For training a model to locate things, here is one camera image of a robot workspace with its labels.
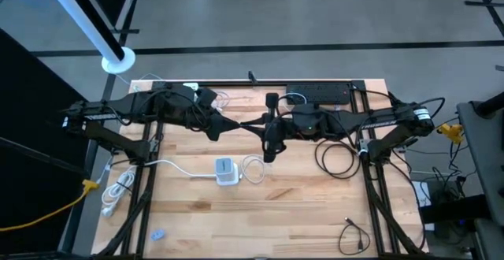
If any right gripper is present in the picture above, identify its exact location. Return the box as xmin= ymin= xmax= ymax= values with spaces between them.
xmin=240 ymin=93 xmax=296 ymax=164

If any white braided USB cable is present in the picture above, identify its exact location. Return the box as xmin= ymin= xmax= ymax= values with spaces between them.
xmin=239 ymin=154 xmax=268 ymax=185

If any white tower power cord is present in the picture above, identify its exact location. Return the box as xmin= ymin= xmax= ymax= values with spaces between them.
xmin=100 ymin=158 xmax=218 ymax=218

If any white tower power strip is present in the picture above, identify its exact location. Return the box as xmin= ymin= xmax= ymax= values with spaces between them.
xmin=213 ymin=157 xmax=240 ymax=187

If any yellow plug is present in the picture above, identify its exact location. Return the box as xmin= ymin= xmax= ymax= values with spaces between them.
xmin=435 ymin=122 xmax=465 ymax=146

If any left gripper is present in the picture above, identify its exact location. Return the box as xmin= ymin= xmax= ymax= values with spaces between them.
xmin=195 ymin=87 xmax=241 ymax=142

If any thin white USB cable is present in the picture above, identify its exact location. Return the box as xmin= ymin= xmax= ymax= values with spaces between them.
xmin=277 ymin=91 xmax=309 ymax=106

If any long black USB cable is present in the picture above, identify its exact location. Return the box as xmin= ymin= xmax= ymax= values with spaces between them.
xmin=313 ymin=138 xmax=362 ymax=180

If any white box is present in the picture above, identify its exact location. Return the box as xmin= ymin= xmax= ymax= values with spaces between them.
xmin=413 ymin=191 xmax=435 ymax=232

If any black stand base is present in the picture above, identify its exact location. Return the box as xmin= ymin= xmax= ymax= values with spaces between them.
xmin=464 ymin=0 xmax=504 ymax=39

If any short black USB cable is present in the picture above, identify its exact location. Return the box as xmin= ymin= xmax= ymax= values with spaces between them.
xmin=338 ymin=217 xmax=372 ymax=257

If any black power strip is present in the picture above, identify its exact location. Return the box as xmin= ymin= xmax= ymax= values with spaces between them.
xmin=286 ymin=82 xmax=352 ymax=106

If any black rig frame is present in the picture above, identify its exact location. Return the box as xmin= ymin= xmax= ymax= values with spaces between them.
xmin=92 ymin=79 xmax=430 ymax=260

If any white pole with round base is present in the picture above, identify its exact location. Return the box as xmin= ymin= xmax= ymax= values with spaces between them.
xmin=38 ymin=0 xmax=137 ymax=75

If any yellow extension cable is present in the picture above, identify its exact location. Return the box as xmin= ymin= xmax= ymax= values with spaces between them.
xmin=0 ymin=178 xmax=100 ymax=232

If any white cube strip cord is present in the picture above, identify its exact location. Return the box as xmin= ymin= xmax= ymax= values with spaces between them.
xmin=116 ymin=72 xmax=166 ymax=94

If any grey cart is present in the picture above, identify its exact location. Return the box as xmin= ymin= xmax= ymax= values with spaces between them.
xmin=456 ymin=94 xmax=504 ymax=260

